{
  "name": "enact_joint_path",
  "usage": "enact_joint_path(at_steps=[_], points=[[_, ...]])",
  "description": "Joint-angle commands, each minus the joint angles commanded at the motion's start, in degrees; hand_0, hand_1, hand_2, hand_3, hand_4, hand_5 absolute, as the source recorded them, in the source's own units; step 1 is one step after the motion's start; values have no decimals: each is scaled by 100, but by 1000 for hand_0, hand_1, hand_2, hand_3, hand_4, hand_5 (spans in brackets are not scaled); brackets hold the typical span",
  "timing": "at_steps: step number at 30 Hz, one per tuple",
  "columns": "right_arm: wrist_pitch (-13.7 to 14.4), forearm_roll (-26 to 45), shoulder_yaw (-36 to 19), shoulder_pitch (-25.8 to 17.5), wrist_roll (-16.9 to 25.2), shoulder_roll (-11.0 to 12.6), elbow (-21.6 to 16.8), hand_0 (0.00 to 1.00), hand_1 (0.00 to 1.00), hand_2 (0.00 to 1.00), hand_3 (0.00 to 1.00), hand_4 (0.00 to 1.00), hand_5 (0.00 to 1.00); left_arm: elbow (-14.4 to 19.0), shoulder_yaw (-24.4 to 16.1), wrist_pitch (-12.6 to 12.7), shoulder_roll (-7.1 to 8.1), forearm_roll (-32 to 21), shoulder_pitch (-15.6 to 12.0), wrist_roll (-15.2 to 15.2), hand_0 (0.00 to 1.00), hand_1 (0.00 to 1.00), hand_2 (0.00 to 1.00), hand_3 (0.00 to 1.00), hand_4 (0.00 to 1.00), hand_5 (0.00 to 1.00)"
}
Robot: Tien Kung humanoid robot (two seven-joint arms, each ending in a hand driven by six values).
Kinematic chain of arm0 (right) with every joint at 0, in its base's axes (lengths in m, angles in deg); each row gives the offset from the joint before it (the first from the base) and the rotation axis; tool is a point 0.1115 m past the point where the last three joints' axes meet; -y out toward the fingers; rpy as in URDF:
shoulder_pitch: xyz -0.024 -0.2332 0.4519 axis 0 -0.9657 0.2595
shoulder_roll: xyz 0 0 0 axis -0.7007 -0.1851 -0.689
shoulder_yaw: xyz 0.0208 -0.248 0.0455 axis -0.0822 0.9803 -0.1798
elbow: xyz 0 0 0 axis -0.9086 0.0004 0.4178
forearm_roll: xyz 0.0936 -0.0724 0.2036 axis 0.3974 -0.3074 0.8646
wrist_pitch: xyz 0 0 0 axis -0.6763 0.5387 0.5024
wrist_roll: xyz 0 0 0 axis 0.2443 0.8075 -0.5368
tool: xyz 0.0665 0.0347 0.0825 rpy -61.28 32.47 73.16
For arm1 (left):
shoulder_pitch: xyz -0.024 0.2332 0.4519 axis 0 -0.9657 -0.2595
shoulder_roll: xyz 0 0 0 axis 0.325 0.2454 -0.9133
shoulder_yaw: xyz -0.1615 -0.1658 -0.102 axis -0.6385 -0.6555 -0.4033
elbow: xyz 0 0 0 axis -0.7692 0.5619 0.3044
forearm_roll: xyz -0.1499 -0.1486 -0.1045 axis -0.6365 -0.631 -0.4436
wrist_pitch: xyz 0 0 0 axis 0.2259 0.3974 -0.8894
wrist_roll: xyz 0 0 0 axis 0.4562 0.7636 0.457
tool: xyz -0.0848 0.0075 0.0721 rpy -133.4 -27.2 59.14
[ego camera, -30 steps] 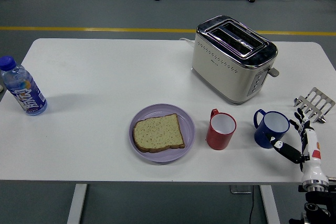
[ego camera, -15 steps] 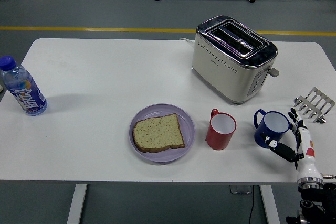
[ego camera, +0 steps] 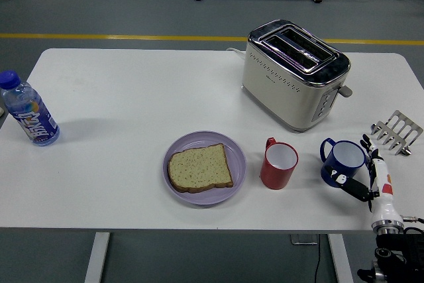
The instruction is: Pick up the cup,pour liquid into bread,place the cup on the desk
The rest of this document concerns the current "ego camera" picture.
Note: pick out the cream and chrome toaster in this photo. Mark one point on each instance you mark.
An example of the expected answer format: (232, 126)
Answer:
(281, 90)

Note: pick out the grey floor socket box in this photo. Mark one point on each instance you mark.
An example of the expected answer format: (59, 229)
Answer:
(303, 239)

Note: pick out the white table leg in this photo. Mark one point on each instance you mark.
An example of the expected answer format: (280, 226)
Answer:
(97, 256)
(341, 260)

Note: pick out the purple round plate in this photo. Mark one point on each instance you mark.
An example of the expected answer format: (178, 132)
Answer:
(238, 163)

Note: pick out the blue-capped drink bottle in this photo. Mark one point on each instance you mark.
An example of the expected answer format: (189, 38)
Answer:
(33, 120)

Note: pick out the red enamel mug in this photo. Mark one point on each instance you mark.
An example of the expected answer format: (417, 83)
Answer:
(275, 177)

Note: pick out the robot right hand white shell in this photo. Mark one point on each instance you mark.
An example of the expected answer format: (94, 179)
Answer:
(382, 177)

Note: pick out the slice of toast bread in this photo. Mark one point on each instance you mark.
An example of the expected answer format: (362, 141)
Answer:
(198, 168)

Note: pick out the blue enamel mug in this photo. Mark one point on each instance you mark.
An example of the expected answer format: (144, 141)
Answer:
(356, 170)

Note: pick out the steel toast rack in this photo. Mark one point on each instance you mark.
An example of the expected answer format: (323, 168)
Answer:
(397, 130)

